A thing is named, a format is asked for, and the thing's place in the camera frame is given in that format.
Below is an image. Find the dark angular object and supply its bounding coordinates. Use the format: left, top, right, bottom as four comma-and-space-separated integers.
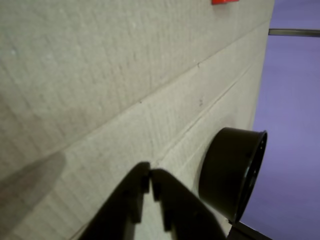
227, 221, 276, 240

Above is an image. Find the red lego block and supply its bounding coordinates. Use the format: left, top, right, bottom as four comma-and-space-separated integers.
211, 0, 240, 6

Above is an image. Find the thin black pole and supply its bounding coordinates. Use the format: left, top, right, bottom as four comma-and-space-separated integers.
268, 28, 320, 39

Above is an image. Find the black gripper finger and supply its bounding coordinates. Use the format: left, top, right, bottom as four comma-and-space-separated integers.
76, 161, 152, 240
150, 168, 227, 240

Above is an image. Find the black round bowl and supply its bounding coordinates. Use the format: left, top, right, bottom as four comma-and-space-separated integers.
198, 126, 268, 225

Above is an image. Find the large brown cardboard sheet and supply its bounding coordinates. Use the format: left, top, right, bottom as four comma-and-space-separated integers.
0, 0, 276, 240

